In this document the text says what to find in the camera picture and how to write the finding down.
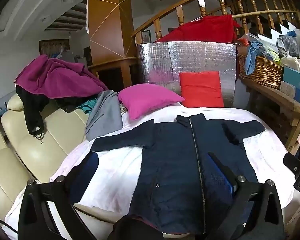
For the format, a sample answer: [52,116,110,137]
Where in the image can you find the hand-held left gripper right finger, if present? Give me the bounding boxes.
[206,151,286,240]

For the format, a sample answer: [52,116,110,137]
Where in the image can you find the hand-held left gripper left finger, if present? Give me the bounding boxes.
[17,151,99,240]

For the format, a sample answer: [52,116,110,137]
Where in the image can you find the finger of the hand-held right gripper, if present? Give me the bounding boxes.
[283,152,300,175]

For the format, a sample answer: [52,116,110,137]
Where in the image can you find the navy zip jacket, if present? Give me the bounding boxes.
[90,113,266,234]

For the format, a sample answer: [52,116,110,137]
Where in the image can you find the white bed sheet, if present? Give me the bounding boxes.
[4,102,297,240]

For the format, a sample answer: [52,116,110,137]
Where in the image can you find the cream leather sofa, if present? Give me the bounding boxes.
[0,92,96,221]

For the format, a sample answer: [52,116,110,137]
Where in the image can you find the grey garment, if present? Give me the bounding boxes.
[85,90,123,142]

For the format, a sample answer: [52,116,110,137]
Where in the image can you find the teal cloth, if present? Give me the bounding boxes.
[76,99,98,115]

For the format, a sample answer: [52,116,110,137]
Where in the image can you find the white cardboard box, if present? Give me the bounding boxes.
[280,81,300,103]

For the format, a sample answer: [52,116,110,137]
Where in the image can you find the black garment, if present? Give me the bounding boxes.
[16,85,77,139]

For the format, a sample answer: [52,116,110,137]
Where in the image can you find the teal cardboard box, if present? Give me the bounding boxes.
[282,66,300,97]

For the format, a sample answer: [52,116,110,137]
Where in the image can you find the red pillow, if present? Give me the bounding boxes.
[179,71,225,108]

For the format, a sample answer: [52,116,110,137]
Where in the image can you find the magenta pillow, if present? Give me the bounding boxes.
[118,83,185,120]

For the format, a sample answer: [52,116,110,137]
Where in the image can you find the wicker basket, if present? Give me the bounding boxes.
[239,54,284,90]

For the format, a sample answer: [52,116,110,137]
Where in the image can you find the magenta fleece jacket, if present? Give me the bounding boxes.
[15,54,109,100]

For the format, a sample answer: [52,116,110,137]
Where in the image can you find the cream knitted cloth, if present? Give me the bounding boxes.
[281,56,300,75]

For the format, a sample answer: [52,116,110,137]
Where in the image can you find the white refrigerator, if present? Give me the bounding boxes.
[74,56,87,70]

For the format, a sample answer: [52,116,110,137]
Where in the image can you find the blue cloth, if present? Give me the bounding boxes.
[244,41,265,76]

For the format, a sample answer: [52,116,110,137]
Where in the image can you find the dark plastic bag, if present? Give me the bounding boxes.
[276,35,299,58]

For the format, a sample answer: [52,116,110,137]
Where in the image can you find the silver foil insulation board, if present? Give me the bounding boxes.
[137,40,238,108]

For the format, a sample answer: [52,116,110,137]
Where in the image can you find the clear plastic bag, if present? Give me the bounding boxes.
[239,33,281,62]

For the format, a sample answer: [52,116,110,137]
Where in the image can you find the wooden column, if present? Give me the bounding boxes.
[87,0,138,88]

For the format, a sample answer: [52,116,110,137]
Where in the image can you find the red cloth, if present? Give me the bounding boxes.
[154,14,242,43]

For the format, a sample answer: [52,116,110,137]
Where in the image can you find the wooden stair railing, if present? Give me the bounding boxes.
[131,0,300,45]

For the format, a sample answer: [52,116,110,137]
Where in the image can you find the black cable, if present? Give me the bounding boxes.
[0,218,18,233]

